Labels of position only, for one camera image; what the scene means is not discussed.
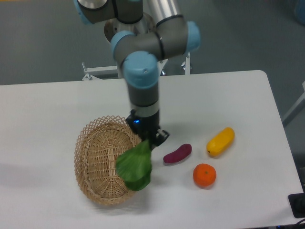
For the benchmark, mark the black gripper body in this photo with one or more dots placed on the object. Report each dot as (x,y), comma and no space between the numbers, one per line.
(148,123)

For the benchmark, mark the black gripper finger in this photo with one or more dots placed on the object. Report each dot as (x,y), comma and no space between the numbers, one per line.
(135,125)
(158,137)

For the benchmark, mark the green bok choy vegetable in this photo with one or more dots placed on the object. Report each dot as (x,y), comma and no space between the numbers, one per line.
(134,166)

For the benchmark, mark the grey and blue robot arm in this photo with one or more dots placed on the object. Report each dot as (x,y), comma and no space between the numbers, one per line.
(137,48)

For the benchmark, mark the woven wicker basket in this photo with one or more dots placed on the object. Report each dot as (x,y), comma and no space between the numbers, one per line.
(99,144)

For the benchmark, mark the yellow vegetable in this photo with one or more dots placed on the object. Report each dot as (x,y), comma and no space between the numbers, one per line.
(220,142)

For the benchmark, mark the purple sweet potato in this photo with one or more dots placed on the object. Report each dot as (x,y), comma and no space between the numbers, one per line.
(178,155)

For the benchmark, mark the orange mandarin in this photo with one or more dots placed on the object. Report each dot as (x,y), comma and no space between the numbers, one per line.
(204,175)

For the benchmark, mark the black device at table edge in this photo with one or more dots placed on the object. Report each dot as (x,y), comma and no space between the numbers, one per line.
(297,204)

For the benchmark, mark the blue object top right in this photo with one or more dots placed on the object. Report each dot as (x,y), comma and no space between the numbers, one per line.
(299,11)

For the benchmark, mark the white table leg frame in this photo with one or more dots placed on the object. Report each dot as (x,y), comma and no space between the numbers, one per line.
(295,109)

